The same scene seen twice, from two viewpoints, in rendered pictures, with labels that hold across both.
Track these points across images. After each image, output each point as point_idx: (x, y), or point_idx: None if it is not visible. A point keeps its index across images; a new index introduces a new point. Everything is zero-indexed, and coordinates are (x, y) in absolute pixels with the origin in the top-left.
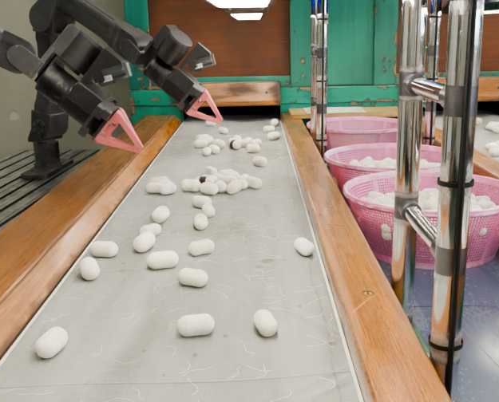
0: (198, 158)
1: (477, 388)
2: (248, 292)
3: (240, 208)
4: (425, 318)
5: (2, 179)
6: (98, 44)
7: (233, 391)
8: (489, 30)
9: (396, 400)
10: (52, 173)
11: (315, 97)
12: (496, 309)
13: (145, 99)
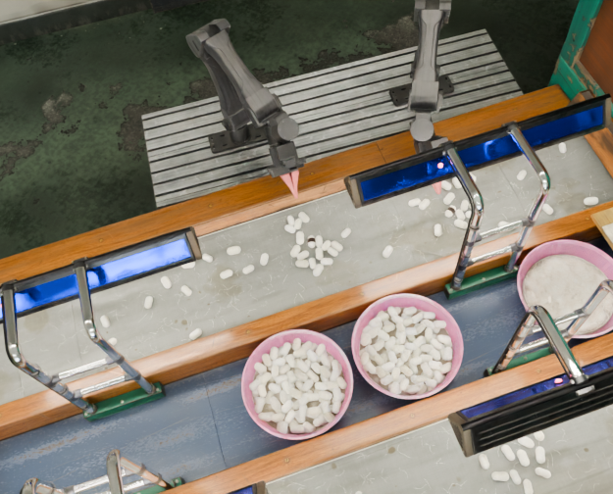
0: (402, 202)
1: (136, 424)
2: (146, 326)
3: (269, 280)
4: (194, 401)
5: (382, 83)
6: (282, 138)
7: (72, 347)
8: None
9: (51, 393)
10: (405, 103)
11: (515, 244)
12: (213, 432)
13: (565, 72)
